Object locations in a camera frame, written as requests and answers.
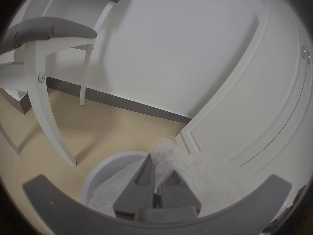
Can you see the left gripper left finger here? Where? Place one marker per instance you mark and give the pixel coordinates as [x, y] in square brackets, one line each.
[137, 194]

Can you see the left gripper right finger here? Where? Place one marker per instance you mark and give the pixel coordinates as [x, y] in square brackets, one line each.
[178, 194]

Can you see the clear plastic bag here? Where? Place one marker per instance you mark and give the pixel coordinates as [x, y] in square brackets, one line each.
[166, 153]

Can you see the white trash bin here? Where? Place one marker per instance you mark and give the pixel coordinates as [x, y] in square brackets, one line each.
[107, 163]

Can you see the white wardrobe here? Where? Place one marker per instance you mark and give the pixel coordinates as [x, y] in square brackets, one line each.
[244, 101]

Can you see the white chair with grey cushions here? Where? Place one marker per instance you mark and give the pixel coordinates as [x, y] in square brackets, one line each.
[41, 87]

